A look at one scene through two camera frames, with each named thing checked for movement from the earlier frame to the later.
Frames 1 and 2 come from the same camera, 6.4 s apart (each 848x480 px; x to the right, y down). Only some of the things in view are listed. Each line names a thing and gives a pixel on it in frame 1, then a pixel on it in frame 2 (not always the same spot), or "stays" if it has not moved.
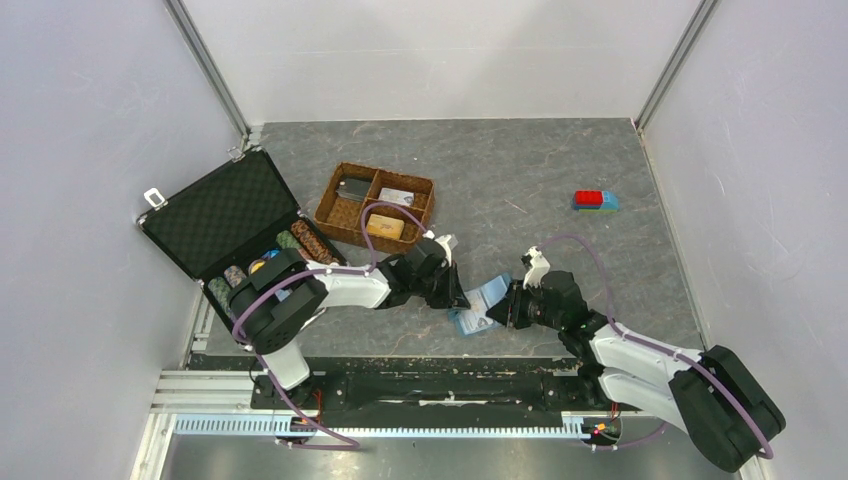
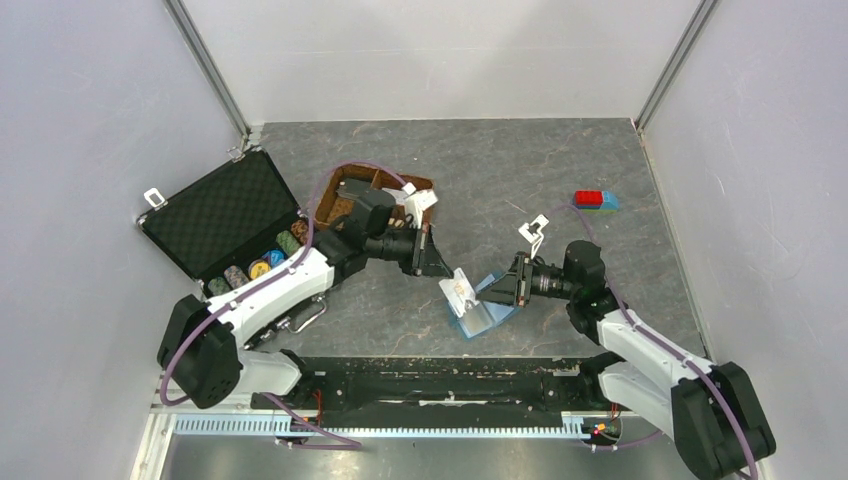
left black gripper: [453, 296] to [433, 262]
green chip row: [221, 290] stays
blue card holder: [476, 319] stays
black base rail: [423, 391] stays
